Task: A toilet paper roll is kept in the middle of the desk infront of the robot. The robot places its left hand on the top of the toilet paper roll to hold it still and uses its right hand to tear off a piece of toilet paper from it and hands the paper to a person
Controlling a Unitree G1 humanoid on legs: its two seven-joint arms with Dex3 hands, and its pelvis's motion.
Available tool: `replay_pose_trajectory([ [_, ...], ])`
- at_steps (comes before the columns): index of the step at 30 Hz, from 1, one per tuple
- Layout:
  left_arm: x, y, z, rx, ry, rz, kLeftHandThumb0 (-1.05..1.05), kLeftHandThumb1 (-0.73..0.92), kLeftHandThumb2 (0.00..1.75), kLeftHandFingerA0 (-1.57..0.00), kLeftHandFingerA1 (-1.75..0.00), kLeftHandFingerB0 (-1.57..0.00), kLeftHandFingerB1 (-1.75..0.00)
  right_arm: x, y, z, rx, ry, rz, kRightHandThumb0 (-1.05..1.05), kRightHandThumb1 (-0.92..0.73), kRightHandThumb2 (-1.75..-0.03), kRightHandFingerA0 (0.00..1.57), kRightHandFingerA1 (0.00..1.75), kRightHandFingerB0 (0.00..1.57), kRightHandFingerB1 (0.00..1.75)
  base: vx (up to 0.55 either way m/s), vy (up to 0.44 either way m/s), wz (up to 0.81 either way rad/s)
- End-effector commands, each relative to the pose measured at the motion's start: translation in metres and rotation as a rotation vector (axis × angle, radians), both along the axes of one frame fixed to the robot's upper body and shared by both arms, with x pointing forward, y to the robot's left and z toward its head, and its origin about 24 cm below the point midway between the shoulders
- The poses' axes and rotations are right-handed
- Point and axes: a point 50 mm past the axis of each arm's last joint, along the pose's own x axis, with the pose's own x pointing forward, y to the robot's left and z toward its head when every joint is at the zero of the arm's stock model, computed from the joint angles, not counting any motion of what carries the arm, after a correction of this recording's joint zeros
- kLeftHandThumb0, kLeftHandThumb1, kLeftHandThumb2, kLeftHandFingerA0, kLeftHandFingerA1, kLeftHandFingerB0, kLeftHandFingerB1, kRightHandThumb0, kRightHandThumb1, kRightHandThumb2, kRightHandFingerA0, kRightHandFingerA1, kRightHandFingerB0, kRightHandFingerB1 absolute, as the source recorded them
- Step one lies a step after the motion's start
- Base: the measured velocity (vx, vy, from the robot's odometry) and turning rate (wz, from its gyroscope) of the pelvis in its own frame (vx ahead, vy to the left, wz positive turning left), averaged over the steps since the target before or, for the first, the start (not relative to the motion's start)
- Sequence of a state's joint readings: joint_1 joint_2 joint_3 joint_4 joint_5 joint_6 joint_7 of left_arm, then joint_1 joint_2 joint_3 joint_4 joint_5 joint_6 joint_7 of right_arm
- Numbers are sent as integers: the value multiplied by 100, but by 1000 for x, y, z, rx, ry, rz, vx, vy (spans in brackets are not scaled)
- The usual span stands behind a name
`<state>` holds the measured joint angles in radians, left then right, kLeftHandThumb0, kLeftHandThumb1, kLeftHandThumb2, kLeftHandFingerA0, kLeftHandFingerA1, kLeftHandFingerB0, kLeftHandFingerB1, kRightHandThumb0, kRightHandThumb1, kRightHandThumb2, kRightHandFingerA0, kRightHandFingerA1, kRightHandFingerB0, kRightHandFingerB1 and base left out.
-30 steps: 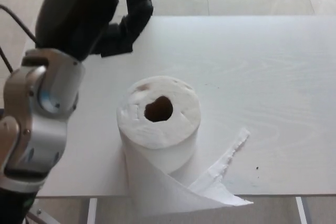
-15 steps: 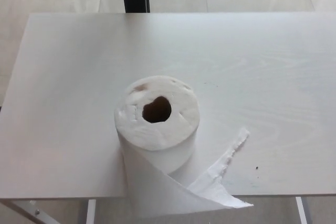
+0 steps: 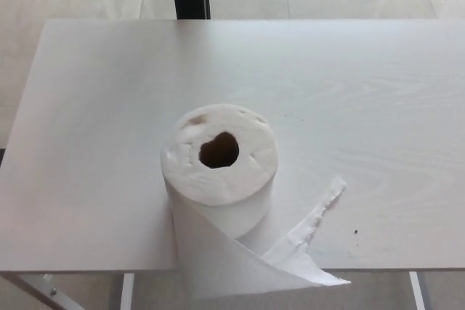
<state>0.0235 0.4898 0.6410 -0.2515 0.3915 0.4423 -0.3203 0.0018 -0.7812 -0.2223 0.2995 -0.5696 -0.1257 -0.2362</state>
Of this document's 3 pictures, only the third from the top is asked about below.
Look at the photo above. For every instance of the grey diagonal table brace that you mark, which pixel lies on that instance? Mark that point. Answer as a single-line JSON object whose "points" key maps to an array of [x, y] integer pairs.
{"points": [[29, 290]]}

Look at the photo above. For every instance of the white toilet paper roll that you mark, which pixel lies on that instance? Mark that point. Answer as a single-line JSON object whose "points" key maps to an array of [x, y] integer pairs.
{"points": [[221, 186]]}

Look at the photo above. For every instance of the white metal table leg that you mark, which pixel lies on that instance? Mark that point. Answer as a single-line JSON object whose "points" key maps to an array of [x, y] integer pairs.
{"points": [[128, 292], [417, 292]]}

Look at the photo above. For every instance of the dark object at floor edge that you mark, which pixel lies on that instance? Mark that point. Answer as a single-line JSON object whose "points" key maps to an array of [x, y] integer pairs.
{"points": [[1, 157]]}

